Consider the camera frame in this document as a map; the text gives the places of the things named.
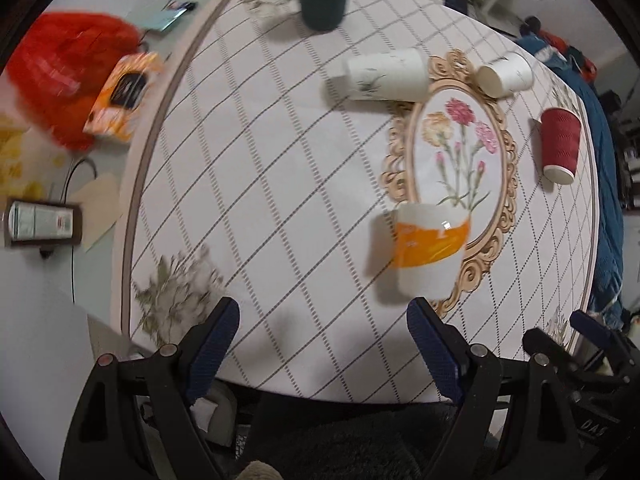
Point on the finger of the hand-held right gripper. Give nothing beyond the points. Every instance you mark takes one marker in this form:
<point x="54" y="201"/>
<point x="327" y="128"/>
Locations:
<point x="590" y="327"/>
<point x="539" y="338"/>

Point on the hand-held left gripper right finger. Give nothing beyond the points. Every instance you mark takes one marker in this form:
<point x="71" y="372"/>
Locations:
<point x="433" y="355"/>

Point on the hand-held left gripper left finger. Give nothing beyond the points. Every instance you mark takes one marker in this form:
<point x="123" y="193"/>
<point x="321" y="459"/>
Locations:
<point x="215" y="347"/>

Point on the white and orange cup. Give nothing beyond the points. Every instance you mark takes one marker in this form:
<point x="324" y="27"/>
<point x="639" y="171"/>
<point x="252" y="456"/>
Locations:
<point x="429" y="252"/>

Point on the red ribbed paper cup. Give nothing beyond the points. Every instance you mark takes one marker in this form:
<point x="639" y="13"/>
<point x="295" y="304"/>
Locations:
<point x="559" y="142"/>

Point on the plain white paper cup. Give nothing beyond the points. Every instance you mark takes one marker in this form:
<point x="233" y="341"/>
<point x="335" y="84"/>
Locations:
<point x="505" y="75"/>

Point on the white paper cup leaf print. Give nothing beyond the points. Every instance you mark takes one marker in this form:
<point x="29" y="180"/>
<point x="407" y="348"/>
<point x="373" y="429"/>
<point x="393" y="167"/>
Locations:
<point x="386" y="76"/>

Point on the floral checked tablecloth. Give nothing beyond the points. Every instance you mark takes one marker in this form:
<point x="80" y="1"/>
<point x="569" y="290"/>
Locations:
<point x="280" y="200"/>

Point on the blue blanket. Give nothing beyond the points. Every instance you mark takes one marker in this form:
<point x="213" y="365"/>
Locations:
<point x="602" y="160"/>

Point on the beige paper envelope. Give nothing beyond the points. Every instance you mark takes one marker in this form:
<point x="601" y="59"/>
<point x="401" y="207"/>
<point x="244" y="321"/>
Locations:
<point x="100" y="210"/>

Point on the orange box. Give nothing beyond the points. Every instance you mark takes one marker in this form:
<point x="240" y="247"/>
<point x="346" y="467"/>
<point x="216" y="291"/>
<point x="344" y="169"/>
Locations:
<point x="122" y="96"/>

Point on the yellow packet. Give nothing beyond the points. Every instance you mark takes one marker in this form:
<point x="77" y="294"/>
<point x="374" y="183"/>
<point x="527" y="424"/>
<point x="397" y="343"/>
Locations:
<point x="12" y="155"/>

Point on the red mesh bag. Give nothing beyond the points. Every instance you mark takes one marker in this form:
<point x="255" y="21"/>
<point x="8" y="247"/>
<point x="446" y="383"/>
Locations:
<point x="60" y="75"/>

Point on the teal card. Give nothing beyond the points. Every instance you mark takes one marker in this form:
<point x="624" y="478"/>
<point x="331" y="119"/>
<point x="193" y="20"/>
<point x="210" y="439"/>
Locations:
<point x="159" y="16"/>

